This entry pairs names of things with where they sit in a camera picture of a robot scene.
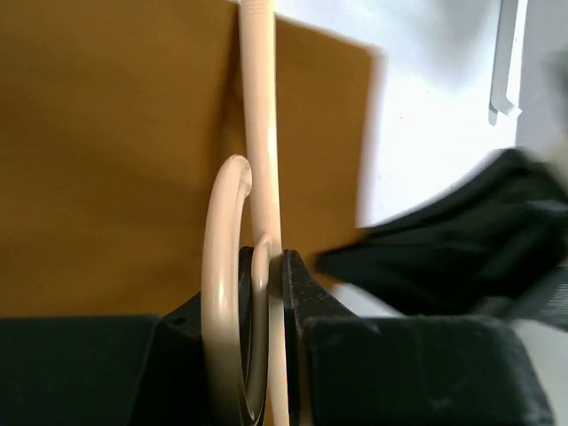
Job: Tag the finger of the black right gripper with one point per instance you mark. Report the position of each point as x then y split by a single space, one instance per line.
495 235

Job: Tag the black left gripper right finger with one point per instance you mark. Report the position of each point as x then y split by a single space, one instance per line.
454 370

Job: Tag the beige wooden hanger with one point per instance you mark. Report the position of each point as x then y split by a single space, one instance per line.
237 398

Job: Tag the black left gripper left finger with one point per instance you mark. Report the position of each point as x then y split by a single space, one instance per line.
106 370

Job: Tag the brown trousers with striped trim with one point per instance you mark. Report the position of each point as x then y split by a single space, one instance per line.
115 118

